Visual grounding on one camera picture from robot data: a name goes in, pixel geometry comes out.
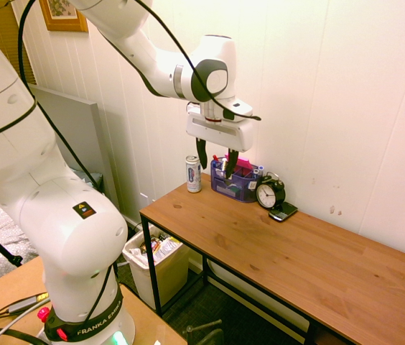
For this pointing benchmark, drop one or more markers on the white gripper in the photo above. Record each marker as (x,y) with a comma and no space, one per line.
(224,134)

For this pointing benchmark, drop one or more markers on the silver drink can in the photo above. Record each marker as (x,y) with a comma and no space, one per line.
(193,176)

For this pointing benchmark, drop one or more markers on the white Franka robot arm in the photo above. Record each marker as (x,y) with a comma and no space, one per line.
(62,223)

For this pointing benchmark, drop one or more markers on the white trash bin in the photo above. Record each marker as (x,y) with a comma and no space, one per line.
(168,273)

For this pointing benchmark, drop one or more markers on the red pen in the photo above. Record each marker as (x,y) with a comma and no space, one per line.
(216,158)

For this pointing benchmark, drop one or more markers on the pink sticky note pad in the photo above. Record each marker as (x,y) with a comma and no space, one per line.
(244,166)

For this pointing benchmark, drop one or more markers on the blue mesh desk organizer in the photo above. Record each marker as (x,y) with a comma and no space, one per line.
(240,188)

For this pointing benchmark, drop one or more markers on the white marker blue cap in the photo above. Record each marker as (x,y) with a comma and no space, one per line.
(260,169)

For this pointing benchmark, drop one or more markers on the black alarm clock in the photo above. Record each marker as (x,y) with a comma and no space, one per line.
(268,194)

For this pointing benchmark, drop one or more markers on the black mobile phone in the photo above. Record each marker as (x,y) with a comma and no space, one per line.
(283,212)

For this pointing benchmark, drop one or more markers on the rubbish wrappers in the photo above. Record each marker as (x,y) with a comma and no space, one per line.
(164,246)

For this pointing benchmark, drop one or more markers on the grey board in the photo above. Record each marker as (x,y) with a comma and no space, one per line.
(77,133)

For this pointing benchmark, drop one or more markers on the black metal clamp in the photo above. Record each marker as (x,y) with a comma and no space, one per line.
(202,334)

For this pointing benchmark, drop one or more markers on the red knob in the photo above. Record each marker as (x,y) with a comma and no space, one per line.
(44,314)

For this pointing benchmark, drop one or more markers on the brown window blind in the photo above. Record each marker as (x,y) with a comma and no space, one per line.
(6,32)

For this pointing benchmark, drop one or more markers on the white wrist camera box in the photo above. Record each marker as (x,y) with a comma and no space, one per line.
(240,108)

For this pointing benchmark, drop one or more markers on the wooden picture frame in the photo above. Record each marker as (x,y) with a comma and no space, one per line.
(64,25)

